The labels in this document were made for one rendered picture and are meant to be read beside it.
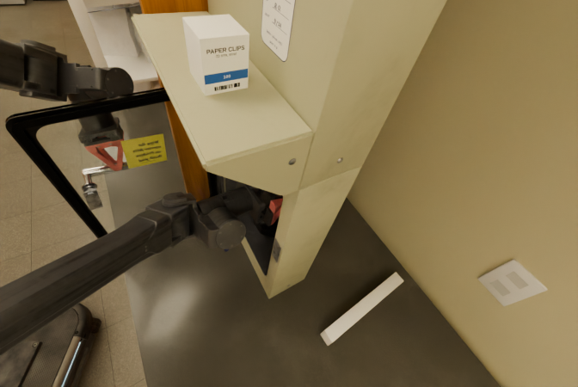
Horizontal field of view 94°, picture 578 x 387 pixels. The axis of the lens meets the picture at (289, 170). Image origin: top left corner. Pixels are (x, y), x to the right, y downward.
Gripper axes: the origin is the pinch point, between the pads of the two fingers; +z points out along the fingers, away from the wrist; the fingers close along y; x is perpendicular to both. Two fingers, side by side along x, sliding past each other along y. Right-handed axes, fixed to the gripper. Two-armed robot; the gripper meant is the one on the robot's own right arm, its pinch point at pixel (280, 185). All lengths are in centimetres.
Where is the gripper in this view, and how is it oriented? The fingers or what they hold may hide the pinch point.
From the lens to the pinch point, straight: 63.8
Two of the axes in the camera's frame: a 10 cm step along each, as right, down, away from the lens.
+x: -1.9, 6.9, 6.9
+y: -5.5, -6.6, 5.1
